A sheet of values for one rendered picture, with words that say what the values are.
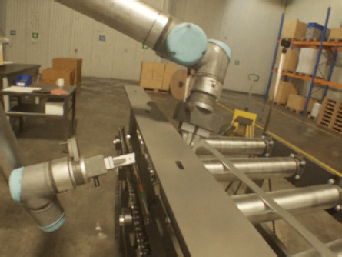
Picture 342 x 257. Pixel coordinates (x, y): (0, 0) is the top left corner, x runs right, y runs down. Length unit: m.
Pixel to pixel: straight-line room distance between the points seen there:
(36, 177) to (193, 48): 0.48
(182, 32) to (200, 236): 0.37
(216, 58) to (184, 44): 0.19
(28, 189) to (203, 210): 0.45
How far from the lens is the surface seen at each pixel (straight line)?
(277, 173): 1.24
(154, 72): 7.92
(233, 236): 0.26
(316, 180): 1.34
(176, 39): 0.47
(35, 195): 0.62
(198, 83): 0.62
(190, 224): 0.25
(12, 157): 0.71
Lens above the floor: 1.34
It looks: 18 degrees down
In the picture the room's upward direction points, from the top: 9 degrees clockwise
